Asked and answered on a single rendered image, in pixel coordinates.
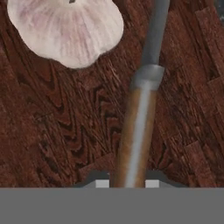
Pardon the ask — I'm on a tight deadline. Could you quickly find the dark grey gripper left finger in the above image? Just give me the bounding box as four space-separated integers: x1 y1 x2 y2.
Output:
73 171 111 189

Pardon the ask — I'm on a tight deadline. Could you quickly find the white garlic bulb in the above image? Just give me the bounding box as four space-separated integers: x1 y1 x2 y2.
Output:
6 0 125 70

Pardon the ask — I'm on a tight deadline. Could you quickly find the knife with brown wooden handle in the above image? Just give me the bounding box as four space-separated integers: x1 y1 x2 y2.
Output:
113 0 172 189

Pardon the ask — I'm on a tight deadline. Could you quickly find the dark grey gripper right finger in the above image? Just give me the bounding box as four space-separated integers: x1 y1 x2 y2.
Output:
144 170 187 189

